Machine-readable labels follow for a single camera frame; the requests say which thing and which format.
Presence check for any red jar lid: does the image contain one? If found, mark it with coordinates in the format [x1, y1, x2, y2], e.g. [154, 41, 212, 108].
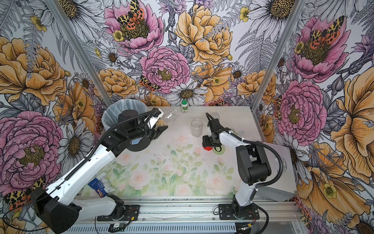
[203, 146, 213, 151]

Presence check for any red-lid peanut jar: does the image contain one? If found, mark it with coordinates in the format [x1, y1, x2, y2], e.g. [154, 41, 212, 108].
[156, 108, 179, 127]

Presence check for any green-lid peanut jar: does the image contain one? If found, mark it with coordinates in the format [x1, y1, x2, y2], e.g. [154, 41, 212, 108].
[191, 118, 203, 137]
[210, 112, 220, 121]

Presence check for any black trash bin with liner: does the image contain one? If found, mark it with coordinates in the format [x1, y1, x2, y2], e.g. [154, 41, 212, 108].
[101, 99, 151, 152]

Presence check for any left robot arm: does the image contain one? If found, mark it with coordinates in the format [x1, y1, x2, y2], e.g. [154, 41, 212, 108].
[31, 108, 167, 234]

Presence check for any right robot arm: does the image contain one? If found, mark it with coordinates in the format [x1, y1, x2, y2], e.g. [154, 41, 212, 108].
[202, 114, 271, 218]

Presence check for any small green-cap white bottle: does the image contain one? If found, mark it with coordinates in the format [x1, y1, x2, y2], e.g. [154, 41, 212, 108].
[181, 100, 189, 113]

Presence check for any blue white small packet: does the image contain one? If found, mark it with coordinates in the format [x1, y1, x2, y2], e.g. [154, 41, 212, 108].
[88, 172, 116, 198]

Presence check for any silver first aid case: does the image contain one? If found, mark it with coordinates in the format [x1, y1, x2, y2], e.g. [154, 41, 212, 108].
[256, 142, 298, 202]

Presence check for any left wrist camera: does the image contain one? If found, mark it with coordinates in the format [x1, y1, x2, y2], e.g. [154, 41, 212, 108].
[146, 111, 164, 129]

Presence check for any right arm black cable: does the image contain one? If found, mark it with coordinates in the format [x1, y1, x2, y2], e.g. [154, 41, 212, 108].
[205, 112, 284, 234]

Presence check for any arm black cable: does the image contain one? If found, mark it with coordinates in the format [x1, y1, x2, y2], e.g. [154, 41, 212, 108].
[205, 112, 284, 234]
[0, 109, 160, 232]

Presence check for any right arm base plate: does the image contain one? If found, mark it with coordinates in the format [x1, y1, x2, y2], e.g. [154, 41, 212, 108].
[218, 204, 260, 220]

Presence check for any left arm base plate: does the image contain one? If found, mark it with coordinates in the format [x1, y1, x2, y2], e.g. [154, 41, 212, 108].
[96, 205, 140, 222]

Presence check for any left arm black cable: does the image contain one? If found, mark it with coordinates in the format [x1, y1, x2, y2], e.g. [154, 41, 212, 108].
[0, 109, 160, 232]

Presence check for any aluminium front rail frame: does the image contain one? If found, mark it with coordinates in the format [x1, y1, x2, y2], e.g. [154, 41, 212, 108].
[52, 197, 304, 234]

